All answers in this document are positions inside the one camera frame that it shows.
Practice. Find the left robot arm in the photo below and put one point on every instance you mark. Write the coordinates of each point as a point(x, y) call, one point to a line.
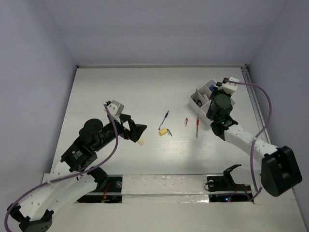
point(74, 175)

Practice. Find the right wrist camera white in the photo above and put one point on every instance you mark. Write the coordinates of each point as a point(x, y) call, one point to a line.
point(228, 85)

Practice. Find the white divided organizer tray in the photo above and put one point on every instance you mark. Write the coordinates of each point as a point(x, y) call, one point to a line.
point(205, 101)

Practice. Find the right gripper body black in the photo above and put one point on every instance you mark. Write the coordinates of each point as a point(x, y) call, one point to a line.
point(216, 92)

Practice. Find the blue pen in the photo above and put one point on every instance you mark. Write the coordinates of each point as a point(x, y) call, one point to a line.
point(166, 115)

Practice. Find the silver taped rail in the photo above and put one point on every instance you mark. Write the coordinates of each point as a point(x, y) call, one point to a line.
point(155, 189)

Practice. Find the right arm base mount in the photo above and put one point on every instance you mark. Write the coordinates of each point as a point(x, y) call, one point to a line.
point(223, 189)

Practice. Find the yellow binder clip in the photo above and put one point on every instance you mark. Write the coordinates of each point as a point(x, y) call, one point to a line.
point(163, 131)

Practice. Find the black handled scissors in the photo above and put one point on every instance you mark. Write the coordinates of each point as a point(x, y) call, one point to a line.
point(197, 100)

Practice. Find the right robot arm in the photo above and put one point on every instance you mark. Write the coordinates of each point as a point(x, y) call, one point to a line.
point(273, 168)

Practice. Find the yellow white glue stick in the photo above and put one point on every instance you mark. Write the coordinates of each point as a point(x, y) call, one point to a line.
point(141, 142)

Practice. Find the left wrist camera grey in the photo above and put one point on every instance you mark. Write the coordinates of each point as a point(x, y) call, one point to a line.
point(113, 109)

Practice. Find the red pen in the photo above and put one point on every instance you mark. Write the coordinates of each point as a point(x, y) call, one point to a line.
point(197, 127)

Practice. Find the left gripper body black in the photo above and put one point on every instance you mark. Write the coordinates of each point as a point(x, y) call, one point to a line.
point(122, 130)

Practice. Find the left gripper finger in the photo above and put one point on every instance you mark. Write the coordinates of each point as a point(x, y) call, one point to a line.
point(134, 138)
point(137, 129)

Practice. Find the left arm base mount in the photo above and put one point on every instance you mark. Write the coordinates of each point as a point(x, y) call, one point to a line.
point(108, 188)

